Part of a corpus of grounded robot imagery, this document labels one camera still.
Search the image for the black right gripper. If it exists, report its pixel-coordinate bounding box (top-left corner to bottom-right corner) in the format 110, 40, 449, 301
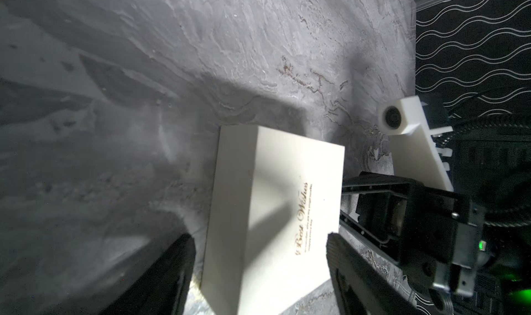
340, 172, 485, 296

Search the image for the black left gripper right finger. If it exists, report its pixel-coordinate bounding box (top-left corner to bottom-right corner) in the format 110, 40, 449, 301
326, 233, 419, 315

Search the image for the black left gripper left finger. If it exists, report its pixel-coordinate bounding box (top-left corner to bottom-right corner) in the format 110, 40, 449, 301
100, 233, 196, 314

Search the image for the white jewelry box sleeve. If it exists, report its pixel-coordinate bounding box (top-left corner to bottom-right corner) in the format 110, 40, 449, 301
201, 125, 345, 314

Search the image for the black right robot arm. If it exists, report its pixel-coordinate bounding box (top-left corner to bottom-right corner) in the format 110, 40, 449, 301
329, 96, 530, 314

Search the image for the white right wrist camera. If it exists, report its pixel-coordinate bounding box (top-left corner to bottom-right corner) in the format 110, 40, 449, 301
377, 96, 454, 191

